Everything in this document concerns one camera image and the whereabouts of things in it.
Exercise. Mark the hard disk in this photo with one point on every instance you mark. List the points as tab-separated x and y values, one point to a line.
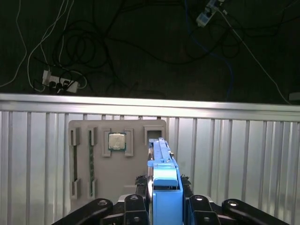
167	211

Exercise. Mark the green RAM stick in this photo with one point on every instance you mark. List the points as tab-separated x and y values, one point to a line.
91	159

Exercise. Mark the white blue power strip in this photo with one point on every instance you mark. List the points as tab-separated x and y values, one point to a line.
204	17

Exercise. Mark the silver CPU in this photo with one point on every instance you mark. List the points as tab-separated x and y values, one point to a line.
117	141

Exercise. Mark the grey parts rack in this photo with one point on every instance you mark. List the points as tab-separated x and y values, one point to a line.
117	171

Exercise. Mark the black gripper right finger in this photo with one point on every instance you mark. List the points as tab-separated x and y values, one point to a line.
201	211

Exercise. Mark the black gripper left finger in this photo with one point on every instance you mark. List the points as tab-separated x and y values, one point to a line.
134	211

